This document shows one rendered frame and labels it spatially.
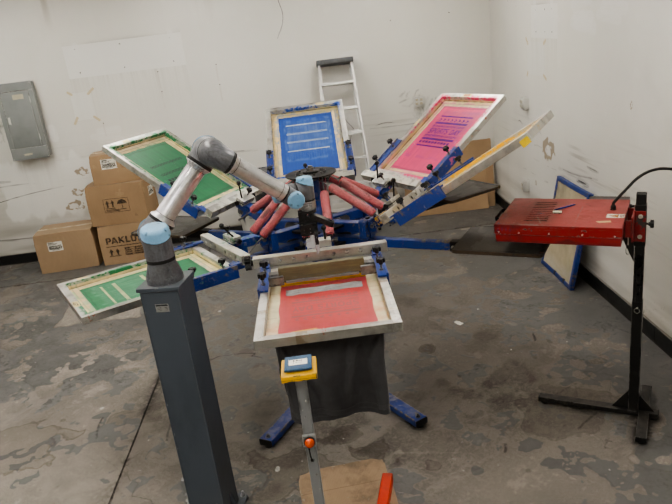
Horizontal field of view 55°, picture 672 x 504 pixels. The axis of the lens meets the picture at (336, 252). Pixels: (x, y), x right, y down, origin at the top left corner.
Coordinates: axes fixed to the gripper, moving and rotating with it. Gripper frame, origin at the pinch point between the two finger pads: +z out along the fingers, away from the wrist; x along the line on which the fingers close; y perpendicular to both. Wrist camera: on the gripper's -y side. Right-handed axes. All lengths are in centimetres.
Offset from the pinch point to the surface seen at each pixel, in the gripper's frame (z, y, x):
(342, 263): 7.8, -10.2, 1.9
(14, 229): 72, 323, -421
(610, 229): 3, -130, 21
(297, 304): 16.6, 12.9, 21.9
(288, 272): 8.7, 15.5, 1.2
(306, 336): 14, 10, 60
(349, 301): 16.7, -10.0, 26.6
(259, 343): 14, 28, 60
